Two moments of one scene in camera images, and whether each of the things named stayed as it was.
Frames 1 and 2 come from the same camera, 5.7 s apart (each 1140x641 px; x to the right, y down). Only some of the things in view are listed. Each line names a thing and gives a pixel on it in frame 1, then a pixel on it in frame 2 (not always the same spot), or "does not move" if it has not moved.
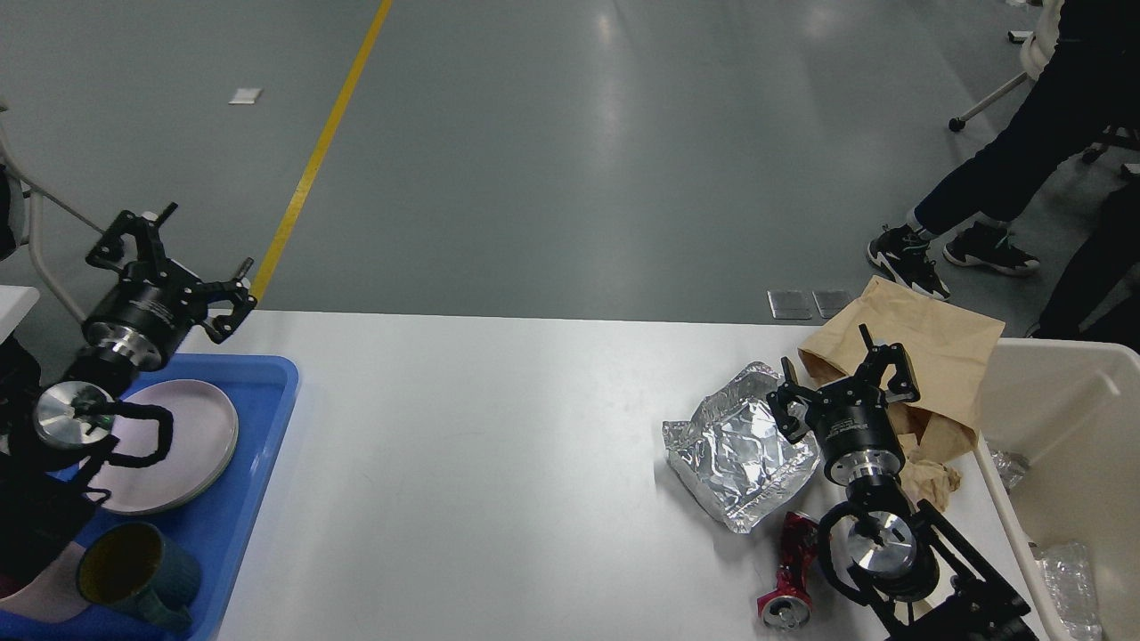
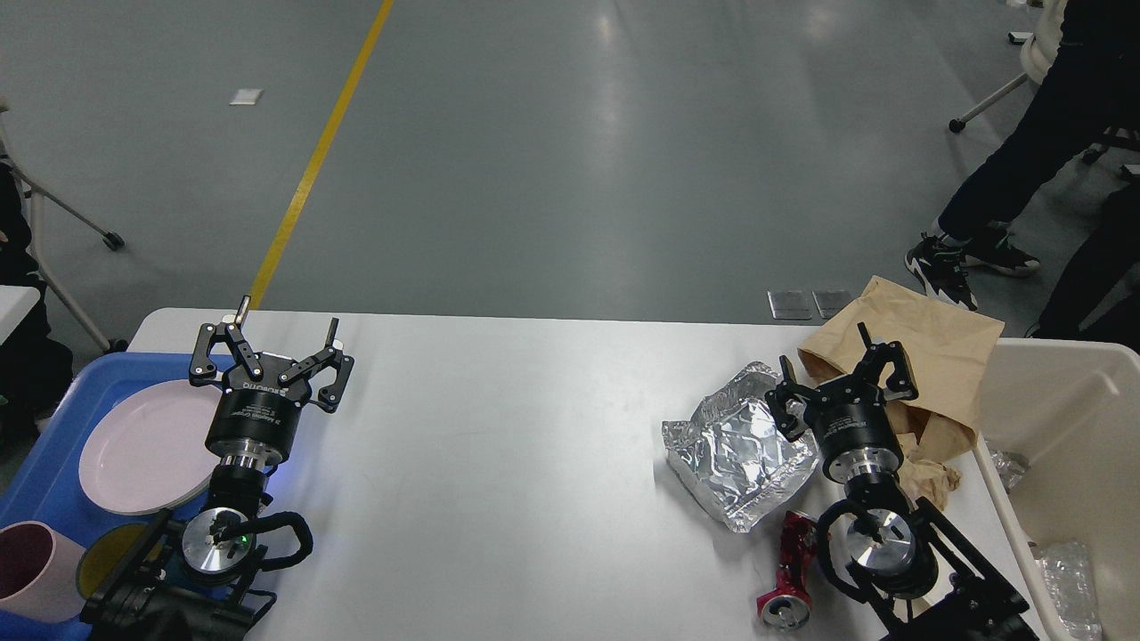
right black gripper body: x=852 y=426 does not move
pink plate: x=204 y=440 does not move
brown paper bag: x=950 y=352 does not move
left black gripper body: x=146 y=312 → x=255 y=423
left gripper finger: x=223 y=327 → x=329 y=399
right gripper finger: x=790 y=403 does not move
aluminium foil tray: x=734 y=457 does not move
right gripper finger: x=904 y=386 does not move
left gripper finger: x=142 y=228 → x=202 y=370
